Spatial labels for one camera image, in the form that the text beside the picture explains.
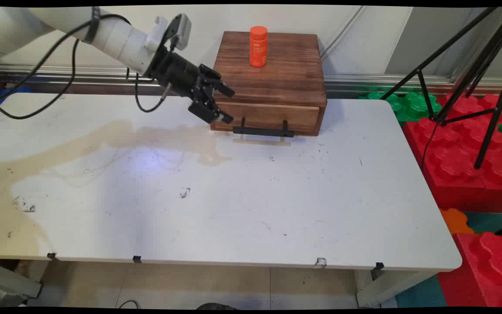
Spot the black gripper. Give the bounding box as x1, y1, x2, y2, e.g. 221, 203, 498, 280
149, 46, 235, 125

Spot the wooden drawer with black handle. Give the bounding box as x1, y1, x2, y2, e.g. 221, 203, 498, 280
210, 101, 321, 139

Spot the dark wooden cabinet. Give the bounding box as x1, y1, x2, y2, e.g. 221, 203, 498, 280
210, 31, 328, 137

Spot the orange plastic bottle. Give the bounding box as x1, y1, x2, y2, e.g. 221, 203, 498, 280
250, 26, 268, 68

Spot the blue object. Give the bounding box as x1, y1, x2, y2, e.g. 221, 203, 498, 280
0, 86, 32, 119

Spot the large red foam block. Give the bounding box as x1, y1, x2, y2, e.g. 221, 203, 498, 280
403, 93, 502, 213

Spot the grey table leg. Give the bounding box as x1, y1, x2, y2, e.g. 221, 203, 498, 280
0, 259, 42, 308
356, 269, 435, 308

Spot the orange foam piece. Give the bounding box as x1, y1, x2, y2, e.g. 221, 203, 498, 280
440, 208, 476, 235

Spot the black tripod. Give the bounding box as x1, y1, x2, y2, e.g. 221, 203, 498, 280
380, 7, 502, 171

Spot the teal foam mat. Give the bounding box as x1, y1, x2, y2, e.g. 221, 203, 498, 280
465, 212, 502, 235

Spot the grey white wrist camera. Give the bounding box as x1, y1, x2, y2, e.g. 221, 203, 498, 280
146, 13, 192, 54

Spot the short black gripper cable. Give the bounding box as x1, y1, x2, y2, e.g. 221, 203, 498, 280
126, 68, 173, 113

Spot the black strap on arm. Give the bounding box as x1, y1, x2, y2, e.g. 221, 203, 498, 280
85, 7, 102, 44

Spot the grey wall cable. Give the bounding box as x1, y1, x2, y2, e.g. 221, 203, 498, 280
320, 6, 366, 58

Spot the aluminium wall rail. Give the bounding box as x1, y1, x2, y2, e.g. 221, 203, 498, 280
0, 65, 502, 97

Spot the long black arm cable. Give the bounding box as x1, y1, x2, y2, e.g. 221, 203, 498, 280
0, 13, 132, 120

